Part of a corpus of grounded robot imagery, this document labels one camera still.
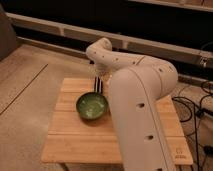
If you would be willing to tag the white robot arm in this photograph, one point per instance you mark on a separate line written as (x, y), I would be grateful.
(137, 83)

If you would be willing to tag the black white striped object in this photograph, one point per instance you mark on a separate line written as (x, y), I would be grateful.
(98, 85)

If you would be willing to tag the green bowl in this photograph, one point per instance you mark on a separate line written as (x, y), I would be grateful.
(91, 105)

